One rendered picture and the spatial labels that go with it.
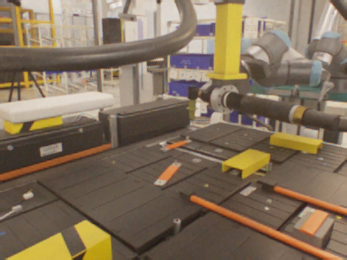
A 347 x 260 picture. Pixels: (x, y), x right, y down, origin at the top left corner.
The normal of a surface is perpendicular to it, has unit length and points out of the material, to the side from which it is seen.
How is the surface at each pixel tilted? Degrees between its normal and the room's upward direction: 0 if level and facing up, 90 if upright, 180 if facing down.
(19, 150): 90
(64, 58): 82
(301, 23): 90
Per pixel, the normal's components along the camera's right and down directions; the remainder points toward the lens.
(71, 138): 0.73, 0.18
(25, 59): -0.04, 0.13
